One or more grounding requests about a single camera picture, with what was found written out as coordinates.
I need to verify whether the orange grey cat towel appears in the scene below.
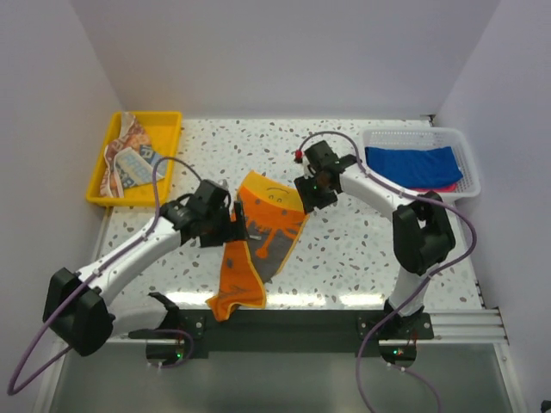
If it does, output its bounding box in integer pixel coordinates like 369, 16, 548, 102
207, 170, 308, 322

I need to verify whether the aluminium extrusion rail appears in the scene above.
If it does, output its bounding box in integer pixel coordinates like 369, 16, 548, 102
430, 309, 509, 344

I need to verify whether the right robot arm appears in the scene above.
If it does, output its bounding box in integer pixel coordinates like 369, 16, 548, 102
294, 140, 456, 338

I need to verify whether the pink microfiber towel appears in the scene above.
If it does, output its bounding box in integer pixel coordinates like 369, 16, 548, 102
414, 182, 457, 194

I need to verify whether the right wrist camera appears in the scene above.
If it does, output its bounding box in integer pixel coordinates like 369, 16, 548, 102
294, 150, 312, 177

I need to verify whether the blue towel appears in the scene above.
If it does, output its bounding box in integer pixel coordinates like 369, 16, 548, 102
365, 146, 463, 189

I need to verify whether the yellow plastic bin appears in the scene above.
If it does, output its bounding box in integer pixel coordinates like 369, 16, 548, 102
86, 111, 183, 207

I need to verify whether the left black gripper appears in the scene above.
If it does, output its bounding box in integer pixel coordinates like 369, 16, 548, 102
200, 200, 249, 248

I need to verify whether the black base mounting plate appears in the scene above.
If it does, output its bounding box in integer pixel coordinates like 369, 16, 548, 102
127, 308, 434, 361

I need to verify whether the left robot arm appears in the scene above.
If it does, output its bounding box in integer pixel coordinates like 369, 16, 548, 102
43, 180, 248, 356

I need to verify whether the white orange patterned towel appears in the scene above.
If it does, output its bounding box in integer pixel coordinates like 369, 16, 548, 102
99, 112, 162, 198

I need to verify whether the white perforated plastic basket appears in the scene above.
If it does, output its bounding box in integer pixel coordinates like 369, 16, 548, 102
361, 126, 480, 202

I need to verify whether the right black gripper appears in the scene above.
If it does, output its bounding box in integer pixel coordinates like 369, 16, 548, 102
296, 170, 338, 215

